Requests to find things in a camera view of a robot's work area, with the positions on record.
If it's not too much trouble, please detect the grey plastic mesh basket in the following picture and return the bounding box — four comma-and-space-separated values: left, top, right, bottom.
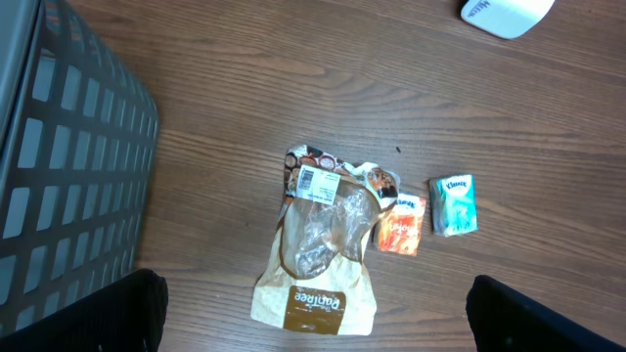
1, 0, 160, 335

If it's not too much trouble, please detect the orange tissue packet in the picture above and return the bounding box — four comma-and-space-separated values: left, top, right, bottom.
376, 194, 426, 256

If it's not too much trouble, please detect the white barcode scanner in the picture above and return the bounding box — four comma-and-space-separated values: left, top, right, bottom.
461, 0, 555, 39

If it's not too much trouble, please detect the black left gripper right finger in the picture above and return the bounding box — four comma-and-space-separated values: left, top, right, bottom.
466, 275, 625, 352

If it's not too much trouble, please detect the small teal tissue packet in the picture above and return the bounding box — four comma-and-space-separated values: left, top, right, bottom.
429, 174, 478, 237

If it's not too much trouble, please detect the brown paper bread bag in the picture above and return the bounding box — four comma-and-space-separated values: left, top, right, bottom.
250, 145, 400, 335

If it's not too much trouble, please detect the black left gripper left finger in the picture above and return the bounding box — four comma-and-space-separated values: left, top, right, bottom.
1, 269, 168, 352

